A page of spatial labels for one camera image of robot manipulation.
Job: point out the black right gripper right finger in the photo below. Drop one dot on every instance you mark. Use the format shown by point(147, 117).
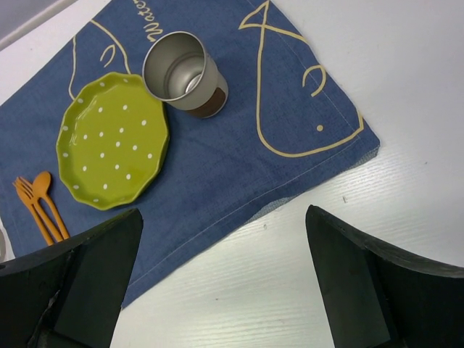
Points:
point(376, 294)

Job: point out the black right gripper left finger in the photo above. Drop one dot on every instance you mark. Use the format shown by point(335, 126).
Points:
point(70, 294)

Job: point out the orange plastic fork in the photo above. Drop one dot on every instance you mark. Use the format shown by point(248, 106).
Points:
point(26, 197)

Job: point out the orange plastic spoon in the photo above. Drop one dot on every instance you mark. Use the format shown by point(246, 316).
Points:
point(41, 185)

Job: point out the green polka-dot plate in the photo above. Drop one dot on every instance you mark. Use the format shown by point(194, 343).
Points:
point(112, 141)

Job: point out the blue fish-print placemat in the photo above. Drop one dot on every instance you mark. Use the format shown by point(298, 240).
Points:
point(286, 127)

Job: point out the steel cup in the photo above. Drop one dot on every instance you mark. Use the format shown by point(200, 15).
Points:
point(179, 71)

